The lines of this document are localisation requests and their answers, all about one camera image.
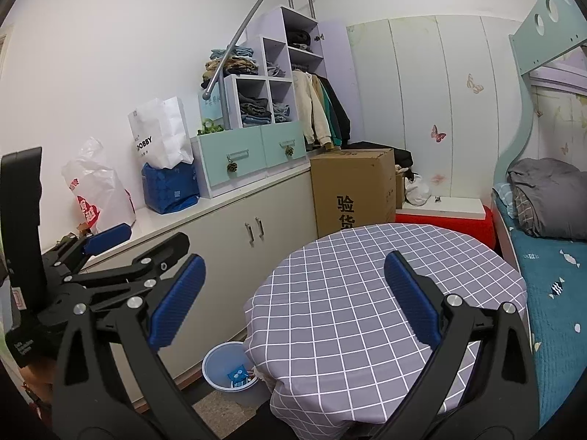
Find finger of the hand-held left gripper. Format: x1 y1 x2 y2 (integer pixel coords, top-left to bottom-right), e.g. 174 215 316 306
42 222 134 285
59 231 191 319

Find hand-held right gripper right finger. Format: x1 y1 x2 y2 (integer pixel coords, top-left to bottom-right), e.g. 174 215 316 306
373 251 538 440

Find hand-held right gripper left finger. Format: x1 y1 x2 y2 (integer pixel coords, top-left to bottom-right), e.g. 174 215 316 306
51 253 216 440

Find light blue trash bin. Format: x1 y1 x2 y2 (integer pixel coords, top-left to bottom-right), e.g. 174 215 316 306
202 341 271 391

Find person's left hand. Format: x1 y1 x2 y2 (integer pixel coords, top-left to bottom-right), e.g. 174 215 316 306
21 360 58 392

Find white plastic bag red print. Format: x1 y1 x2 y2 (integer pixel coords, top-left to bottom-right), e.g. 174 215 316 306
62 136 137 234

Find white low cabinet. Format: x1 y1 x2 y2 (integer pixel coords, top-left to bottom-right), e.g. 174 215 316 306
78 159 320 392

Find blue plastic package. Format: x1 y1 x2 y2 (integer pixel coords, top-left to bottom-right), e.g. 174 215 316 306
141 161 201 215

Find grey checkered tablecloth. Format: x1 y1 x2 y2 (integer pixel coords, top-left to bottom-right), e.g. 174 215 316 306
243 223 528 427

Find red low platform white top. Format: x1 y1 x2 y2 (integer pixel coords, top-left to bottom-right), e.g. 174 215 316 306
395 195 497 249

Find small white plastic bag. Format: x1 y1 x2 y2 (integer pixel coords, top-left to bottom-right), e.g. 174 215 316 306
404 174 433 207

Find teal double drawer unit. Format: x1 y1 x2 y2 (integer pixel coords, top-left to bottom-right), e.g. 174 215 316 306
190 121 309 199

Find white paper shopping bag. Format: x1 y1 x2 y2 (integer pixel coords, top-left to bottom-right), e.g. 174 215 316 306
127 96 194 170

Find large cardboard box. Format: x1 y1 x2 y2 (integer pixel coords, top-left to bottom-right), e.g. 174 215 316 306
309 148 397 239

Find teal bed sheet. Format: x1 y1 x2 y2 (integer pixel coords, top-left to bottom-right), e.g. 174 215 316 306
493 183 587 427

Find black cloth pile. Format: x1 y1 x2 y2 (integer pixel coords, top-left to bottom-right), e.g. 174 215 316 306
342 141 414 171

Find pale blue printed box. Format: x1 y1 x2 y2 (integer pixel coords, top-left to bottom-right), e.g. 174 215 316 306
198 89 225 131

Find grey quilt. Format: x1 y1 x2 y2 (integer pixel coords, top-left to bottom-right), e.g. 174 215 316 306
507 157 587 239

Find folded grey jeans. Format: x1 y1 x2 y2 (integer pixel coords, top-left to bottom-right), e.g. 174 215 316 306
239 96 271 125

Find black hanging jacket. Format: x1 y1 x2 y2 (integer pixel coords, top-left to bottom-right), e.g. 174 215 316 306
323 76 351 145

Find white sliding wardrobe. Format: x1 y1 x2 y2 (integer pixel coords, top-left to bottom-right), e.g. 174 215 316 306
346 15 526 212

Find green hanging jacket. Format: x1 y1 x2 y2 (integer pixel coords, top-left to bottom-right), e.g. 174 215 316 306
318 78 342 145

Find stack of folded clothes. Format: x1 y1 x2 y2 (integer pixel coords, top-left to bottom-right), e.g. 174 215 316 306
200 47 259 90

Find beige hanging jacket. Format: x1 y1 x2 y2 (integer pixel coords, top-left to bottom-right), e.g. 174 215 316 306
292 71 332 147

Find grey metal handrail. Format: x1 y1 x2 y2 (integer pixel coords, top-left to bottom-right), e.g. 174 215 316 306
203 0 317 131

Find teal bunk bed frame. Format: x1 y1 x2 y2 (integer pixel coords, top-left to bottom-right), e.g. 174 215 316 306
493 0 587 262

